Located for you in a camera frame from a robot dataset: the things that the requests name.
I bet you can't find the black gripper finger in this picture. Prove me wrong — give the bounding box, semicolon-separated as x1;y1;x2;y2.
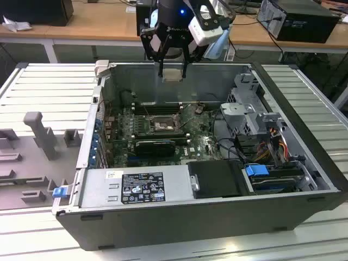
181;38;204;79
140;24;171;78

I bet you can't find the silver square CPU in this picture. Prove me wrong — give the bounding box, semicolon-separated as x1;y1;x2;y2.
162;68;183;83

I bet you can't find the black RAM slot row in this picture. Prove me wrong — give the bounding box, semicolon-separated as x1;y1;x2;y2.
132;102;182;115
130;131;191;145

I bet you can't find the CPU socket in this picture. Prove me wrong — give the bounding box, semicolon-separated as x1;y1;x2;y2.
150;114;182;134

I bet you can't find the pale blue teach pendant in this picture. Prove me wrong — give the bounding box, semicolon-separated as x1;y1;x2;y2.
203;23;232;61

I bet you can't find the small black computer tower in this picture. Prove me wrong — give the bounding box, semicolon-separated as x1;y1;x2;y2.
135;0;159;38

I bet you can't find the grey case corner latch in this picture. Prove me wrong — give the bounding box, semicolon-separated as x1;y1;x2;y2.
94;60;110;81

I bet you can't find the black cylindrical board component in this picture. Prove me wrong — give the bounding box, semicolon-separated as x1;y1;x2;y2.
120;91;133;107

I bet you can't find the wooden desk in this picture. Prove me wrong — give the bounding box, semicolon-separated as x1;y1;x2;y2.
0;0;348;50

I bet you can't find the black monitor stand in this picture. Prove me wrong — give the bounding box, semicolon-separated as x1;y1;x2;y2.
228;0;259;16

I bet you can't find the silver metal drive cage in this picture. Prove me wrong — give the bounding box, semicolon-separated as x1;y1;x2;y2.
220;72;289;136

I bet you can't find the green motherboard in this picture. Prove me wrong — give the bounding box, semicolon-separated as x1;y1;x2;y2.
104;102;226;168

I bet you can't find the black graphics card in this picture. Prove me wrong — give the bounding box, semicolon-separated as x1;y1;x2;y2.
134;140;177;158

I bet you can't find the large black box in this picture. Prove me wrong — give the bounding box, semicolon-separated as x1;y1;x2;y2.
0;0;74;27

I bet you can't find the hard disk in blue carrier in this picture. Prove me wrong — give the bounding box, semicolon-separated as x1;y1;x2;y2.
244;164;303;195

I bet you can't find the crumpled white paper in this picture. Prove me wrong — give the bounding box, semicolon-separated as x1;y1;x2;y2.
2;15;33;34

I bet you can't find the grey power supply with label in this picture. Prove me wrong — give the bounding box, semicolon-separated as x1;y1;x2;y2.
78;165;192;209

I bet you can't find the open black PC case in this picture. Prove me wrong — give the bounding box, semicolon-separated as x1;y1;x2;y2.
51;60;348;251

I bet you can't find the grey parts rack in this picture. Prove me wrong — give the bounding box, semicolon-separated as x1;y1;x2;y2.
0;111;84;210

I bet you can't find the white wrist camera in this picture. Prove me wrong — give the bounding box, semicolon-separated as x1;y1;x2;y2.
189;17;224;47

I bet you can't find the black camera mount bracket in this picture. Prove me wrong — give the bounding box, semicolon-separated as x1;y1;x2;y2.
190;0;221;30

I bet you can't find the black desktop computer with cables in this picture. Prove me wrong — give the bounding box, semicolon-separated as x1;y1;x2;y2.
257;0;342;44

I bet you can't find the red yellow wire bundle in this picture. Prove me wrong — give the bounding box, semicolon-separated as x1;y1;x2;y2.
255;127;290;163

